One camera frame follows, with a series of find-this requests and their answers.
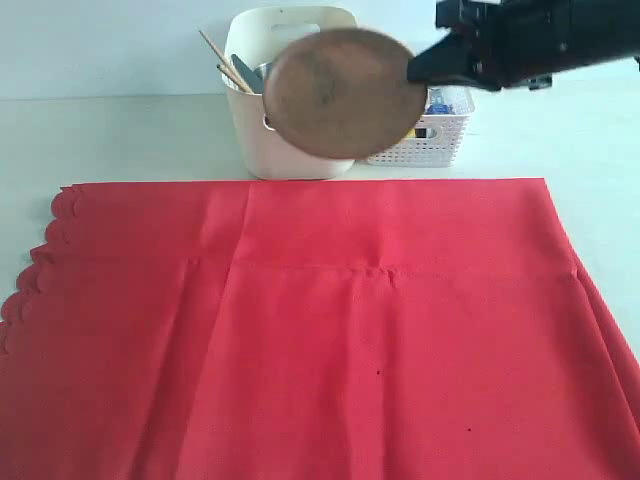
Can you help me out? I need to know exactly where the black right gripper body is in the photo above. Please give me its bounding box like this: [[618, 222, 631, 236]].
[[436, 1, 639, 90]]

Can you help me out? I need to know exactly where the cream plastic storage bin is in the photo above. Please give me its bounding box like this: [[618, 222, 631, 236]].
[[225, 6, 357, 180]]

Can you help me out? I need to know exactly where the stainless steel table knife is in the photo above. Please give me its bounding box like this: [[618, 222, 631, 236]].
[[231, 54, 264, 94]]

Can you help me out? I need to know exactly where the red scalloped table cloth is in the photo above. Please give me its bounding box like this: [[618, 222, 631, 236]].
[[1, 178, 639, 479]]

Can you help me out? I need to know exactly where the stainless steel cup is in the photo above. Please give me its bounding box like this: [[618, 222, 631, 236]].
[[254, 62, 272, 82]]

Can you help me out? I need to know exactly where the wooden chopstick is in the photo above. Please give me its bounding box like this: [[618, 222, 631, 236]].
[[198, 30, 241, 77], [216, 64, 252, 93]]

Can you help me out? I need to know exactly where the round wooden plate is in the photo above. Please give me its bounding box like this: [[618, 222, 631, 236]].
[[263, 28, 428, 160]]

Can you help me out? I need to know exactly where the white perforated plastic basket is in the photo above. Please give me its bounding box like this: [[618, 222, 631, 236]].
[[366, 87, 475, 168]]

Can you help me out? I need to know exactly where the blue white milk carton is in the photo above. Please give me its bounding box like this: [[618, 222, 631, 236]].
[[425, 88, 452, 115]]

